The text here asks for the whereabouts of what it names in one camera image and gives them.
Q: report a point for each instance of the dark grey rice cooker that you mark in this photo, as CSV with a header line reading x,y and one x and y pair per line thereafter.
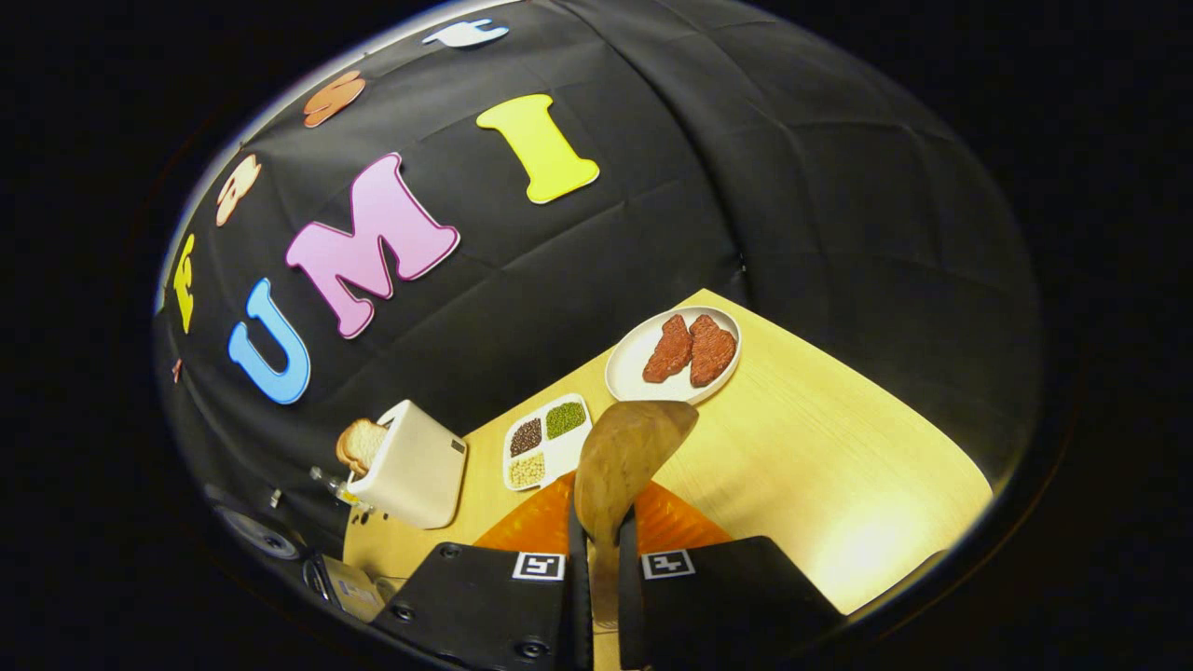
x,y
266,536

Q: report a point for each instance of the white round plate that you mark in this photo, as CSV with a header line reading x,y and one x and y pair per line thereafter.
x,y
629,368

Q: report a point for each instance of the black backdrop cloth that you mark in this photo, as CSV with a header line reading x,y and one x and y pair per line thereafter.
x,y
792,186

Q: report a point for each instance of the wooden spoon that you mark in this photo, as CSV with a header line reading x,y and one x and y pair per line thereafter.
x,y
620,457

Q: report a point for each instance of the red meat piece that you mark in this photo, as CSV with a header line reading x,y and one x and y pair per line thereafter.
x,y
668,352
713,349

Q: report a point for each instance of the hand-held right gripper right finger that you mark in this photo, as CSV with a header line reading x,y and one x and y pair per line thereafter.
x,y
708,606

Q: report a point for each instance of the small glass bottle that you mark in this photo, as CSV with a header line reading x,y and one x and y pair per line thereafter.
x,y
340,489

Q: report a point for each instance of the white toaster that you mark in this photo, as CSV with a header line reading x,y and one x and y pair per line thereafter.
x,y
415,475

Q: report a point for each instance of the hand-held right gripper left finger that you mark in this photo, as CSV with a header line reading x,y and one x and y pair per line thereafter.
x,y
503,606

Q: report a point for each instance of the toast slice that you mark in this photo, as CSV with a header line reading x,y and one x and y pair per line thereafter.
x,y
359,447

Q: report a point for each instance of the white divided bean dish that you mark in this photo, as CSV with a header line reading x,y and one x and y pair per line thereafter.
x,y
550,466

